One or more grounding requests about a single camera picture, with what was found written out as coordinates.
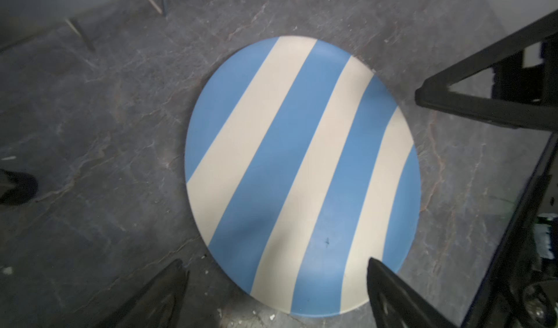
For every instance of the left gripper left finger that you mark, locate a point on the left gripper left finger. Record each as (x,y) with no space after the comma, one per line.
(158,304)

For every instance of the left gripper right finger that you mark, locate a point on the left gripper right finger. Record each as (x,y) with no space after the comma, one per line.
(396,304)

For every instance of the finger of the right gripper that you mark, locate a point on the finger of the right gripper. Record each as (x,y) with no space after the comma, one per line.
(524,90)

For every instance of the blue striped plate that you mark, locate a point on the blue striped plate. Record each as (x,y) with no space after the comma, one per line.
(299,168)

